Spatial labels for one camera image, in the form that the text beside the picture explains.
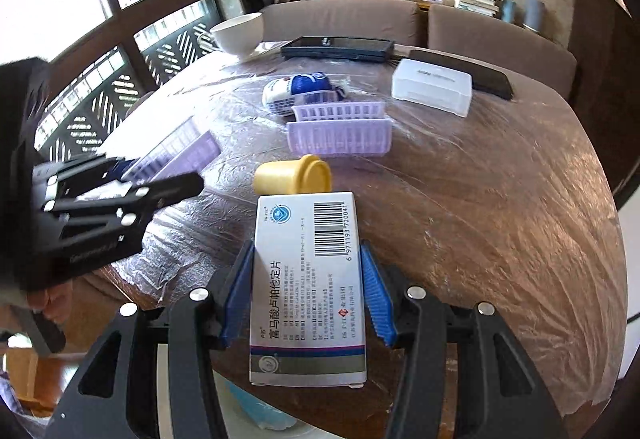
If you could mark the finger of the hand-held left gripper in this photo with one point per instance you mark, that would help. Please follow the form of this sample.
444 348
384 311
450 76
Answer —
80 171
165 189

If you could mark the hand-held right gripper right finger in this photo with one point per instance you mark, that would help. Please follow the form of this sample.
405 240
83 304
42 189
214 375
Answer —
377 304

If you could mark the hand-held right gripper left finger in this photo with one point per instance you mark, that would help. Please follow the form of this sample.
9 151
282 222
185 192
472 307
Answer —
235 299

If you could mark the purple plastic basket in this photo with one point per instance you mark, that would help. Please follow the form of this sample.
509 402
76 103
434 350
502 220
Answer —
185 151
340 139

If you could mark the white medicine box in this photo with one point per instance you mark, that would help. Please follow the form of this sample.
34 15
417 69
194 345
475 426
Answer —
305 269

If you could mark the person's left hand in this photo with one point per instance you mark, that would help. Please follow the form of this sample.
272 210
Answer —
47 301

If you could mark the yellow plastic cup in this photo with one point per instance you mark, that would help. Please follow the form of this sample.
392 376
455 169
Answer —
285 176

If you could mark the balcony lattice railing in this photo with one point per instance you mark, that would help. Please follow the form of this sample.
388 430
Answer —
170 49

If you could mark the white footed cup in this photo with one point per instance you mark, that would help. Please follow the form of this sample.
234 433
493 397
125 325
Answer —
240 34

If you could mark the blue and white bottle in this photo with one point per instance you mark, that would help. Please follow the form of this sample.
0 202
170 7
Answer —
305 86

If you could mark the dark tablet in case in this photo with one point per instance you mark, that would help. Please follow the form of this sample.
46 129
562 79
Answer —
487 79
335 46

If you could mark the white plastic box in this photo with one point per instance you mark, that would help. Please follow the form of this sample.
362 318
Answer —
430 86

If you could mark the grey-brown sofa back cushion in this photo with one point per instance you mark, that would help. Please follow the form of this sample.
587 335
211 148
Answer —
500 39
350 19

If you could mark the dark wooden cabinet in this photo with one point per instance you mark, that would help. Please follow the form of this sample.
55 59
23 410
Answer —
595 69

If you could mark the blue-grey cylinder cup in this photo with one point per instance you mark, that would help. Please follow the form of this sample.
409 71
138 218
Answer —
509 10

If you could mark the grey cylindrical speaker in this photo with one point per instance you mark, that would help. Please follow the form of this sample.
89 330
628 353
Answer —
534 14

